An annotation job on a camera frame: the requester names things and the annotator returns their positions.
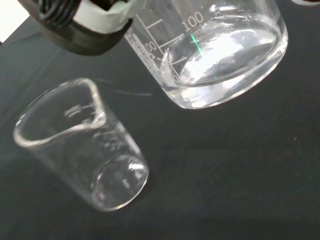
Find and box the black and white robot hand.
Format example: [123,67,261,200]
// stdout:
[17,0,144,57]

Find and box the small clear glass beaker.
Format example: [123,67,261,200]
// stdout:
[12,77,150,212]

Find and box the black bench cloth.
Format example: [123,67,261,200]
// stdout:
[0,0,320,240]

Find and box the round white-rimmed object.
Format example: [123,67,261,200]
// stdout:
[291,0,320,6]

